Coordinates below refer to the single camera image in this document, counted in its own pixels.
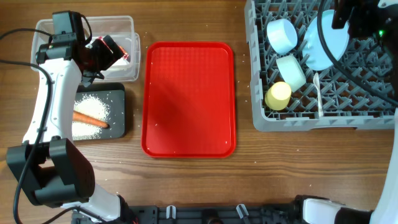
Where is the red snack wrapper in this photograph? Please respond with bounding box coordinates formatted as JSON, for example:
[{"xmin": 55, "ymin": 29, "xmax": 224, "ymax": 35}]
[{"xmin": 97, "ymin": 35, "xmax": 129, "ymax": 60}]

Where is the white rice pile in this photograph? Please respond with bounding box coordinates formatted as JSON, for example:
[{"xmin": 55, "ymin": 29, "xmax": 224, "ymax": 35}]
[{"xmin": 72, "ymin": 95, "xmax": 110, "ymax": 141}]

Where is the orange carrot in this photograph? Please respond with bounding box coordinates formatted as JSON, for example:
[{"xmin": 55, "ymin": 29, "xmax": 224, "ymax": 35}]
[{"xmin": 73, "ymin": 111, "xmax": 109, "ymax": 129}]

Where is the light blue plate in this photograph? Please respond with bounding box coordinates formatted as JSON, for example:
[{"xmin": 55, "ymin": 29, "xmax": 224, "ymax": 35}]
[{"xmin": 302, "ymin": 9, "xmax": 351, "ymax": 72}]

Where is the white plastic spoon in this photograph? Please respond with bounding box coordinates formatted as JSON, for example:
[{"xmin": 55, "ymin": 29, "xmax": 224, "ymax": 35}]
[{"xmin": 313, "ymin": 73, "xmax": 323, "ymax": 118}]

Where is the light blue bowl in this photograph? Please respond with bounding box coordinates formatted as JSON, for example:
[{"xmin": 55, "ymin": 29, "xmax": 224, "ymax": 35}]
[{"xmin": 266, "ymin": 19, "xmax": 298, "ymax": 55}]

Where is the green bowl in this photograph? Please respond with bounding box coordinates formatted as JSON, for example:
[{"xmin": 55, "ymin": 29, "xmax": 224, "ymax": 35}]
[{"xmin": 276, "ymin": 55, "xmax": 306, "ymax": 92}]

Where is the yellow plastic cup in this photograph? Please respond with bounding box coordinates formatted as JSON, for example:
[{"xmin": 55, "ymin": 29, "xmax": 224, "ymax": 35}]
[{"xmin": 264, "ymin": 82, "xmax": 292, "ymax": 111}]

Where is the white napkin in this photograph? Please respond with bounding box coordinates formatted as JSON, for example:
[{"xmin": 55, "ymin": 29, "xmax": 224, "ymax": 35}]
[{"xmin": 101, "ymin": 57, "xmax": 131, "ymax": 72}]

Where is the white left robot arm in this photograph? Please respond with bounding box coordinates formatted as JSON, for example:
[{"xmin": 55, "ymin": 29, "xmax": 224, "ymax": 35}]
[{"xmin": 6, "ymin": 11, "xmax": 139, "ymax": 223}]

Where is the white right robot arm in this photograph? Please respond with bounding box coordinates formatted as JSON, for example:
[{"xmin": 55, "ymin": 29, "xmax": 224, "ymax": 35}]
[{"xmin": 294, "ymin": 131, "xmax": 397, "ymax": 224}]

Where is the black waste tray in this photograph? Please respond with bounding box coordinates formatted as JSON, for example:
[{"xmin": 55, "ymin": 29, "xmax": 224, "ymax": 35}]
[{"xmin": 75, "ymin": 83, "xmax": 125, "ymax": 140}]

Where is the grey dishwasher rack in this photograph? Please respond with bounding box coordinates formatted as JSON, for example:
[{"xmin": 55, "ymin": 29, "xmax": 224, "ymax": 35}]
[{"xmin": 244, "ymin": 1, "xmax": 395, "ymax": 132}]

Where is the clear plastic bin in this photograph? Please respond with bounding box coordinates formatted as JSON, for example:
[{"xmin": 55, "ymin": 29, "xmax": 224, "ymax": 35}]
[{"xmin": 30, "ymin": 11, "xmax": 140, "ymax": 86}]

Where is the red plastic tray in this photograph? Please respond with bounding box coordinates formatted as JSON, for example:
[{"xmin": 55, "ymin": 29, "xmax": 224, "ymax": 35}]
[{"xmin": 141, "ymin": 42, "xmax": 236, "ymax": 159}]

